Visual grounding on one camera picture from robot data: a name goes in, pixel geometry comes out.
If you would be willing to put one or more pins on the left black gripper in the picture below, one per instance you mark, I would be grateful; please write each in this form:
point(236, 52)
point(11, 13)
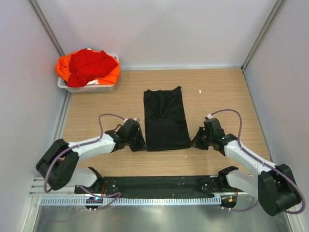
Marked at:
point(141, 144)

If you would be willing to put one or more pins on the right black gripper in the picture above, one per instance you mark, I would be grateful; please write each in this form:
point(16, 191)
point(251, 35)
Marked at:
point(196, 141)

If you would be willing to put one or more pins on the black t shirt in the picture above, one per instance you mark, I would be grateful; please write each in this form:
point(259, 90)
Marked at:
point(164, 118)

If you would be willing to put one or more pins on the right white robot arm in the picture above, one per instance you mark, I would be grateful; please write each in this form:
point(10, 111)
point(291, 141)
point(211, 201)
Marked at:
point(273, 186)

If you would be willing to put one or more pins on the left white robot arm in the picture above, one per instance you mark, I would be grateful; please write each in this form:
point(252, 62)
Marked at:
point(58, 166)

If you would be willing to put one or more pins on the red t shirt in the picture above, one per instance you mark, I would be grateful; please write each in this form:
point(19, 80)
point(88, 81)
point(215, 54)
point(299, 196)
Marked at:
point(89, 67)

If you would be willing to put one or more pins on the white plastic basket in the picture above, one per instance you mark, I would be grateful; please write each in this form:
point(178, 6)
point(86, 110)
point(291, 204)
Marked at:
point(93, 88)

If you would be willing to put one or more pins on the orange t shirt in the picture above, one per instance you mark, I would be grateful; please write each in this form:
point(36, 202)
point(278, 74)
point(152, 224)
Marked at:
point(62, 67)

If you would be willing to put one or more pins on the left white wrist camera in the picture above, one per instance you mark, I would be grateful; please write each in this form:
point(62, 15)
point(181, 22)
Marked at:
point(135, 118)

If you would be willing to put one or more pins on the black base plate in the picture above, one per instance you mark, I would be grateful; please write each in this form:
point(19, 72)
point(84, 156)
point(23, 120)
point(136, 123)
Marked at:
point(164, 187)

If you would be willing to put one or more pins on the perforated metal cable rail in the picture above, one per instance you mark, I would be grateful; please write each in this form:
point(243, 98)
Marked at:
point(95, 201)

